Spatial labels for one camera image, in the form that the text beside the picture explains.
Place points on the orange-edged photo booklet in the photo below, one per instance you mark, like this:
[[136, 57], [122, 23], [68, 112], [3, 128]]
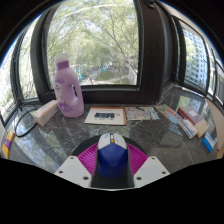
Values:
[[105, 115]]

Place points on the white cardboard box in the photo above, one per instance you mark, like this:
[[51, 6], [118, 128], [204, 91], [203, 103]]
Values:
[[45, 113]]

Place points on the white and blue book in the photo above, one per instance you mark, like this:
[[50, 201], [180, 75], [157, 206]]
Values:
[[188, 128]]

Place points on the colourful thin pamphlet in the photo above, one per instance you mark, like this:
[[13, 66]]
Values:
[[170, 115]]

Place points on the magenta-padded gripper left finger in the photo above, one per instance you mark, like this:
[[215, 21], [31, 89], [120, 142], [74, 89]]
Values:
[[75, 170]]

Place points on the purple detergent bottle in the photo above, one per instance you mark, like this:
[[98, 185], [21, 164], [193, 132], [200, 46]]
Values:
[[68, 93]]

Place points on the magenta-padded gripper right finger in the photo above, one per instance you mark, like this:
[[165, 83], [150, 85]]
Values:
[[150, 170]]

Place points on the yellow and purple packet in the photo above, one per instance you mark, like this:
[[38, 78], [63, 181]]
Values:
[[7, 145]]

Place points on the folded map pamphlet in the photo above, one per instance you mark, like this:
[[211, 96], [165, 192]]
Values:
[[140, 113]]

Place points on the blue and white computer mouse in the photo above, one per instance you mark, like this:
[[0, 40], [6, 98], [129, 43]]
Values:
[[112, 158]]

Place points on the blue and white box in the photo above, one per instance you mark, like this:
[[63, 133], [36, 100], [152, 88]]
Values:
[[208, 141]]

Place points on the red hardcover book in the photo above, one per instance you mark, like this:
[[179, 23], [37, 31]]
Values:
[[190, 114]]

